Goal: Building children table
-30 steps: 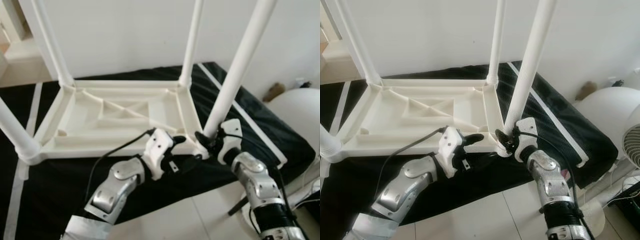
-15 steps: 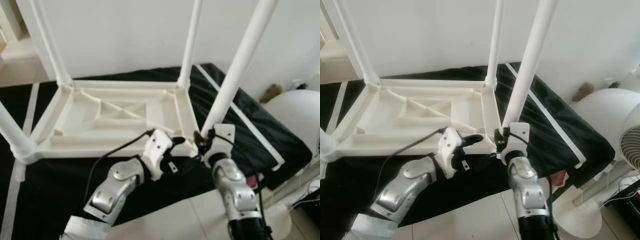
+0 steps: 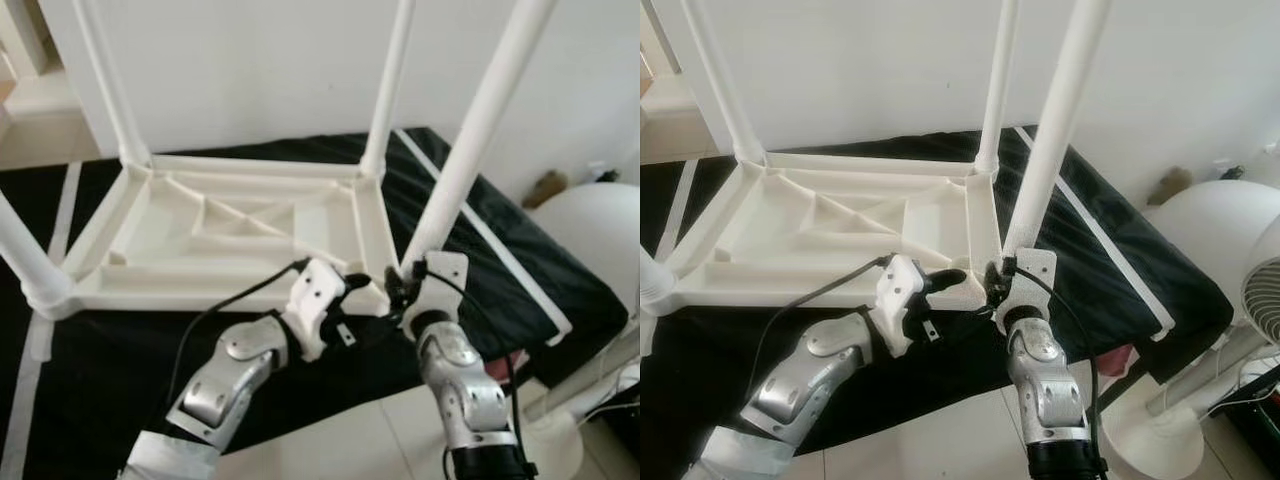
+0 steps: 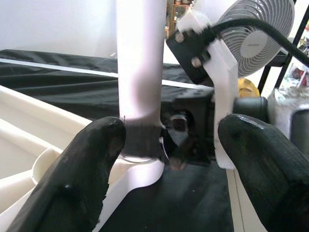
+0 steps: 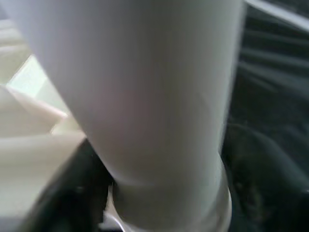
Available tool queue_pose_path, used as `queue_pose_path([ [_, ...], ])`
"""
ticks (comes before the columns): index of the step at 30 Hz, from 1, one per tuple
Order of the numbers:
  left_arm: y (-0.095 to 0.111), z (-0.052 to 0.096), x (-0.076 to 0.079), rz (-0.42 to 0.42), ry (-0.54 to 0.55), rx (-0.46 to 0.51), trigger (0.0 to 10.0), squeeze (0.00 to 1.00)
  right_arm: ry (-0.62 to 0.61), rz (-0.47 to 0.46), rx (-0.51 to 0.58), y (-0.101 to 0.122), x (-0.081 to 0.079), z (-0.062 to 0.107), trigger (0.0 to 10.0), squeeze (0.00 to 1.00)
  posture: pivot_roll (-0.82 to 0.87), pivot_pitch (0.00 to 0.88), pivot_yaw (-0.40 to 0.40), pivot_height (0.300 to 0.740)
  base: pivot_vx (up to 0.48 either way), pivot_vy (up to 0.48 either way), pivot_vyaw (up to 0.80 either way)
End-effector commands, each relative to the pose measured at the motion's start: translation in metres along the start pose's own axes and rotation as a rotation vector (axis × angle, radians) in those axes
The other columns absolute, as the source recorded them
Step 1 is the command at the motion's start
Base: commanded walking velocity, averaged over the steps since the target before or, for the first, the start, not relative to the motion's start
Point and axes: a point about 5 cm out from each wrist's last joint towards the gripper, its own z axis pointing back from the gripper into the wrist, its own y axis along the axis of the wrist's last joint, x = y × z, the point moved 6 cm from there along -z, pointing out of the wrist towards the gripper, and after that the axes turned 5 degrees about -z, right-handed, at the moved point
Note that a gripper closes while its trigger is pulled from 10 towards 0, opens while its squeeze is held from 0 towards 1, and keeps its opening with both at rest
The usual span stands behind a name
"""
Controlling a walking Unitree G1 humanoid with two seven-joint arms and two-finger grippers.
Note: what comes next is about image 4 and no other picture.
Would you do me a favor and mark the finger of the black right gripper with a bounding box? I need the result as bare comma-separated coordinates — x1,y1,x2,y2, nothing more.
125,120,163,160

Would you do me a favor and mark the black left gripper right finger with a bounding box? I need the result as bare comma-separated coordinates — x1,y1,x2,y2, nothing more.
217,114,309,232

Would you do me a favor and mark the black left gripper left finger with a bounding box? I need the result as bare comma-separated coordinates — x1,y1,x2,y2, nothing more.
7,116,127,232

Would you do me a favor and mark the white plastic children table top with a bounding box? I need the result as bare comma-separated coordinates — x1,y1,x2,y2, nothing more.
0,86,165,232

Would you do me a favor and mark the white plastic table leg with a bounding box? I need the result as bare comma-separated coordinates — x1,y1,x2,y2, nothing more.
115,0,168,165

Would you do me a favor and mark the white tape strip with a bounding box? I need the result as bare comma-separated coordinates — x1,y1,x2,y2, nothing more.
0,58,214,89

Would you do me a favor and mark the yellow soft object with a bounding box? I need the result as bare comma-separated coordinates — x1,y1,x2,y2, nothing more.
237,77,261,98

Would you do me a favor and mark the white standing fan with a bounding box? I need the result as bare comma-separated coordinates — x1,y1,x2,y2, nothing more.
218,0,296,79

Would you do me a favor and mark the brown wooden cabinet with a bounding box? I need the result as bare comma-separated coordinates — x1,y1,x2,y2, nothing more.
166,0,194,37

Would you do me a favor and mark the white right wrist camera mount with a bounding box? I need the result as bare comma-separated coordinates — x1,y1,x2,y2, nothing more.
166,11,240,170

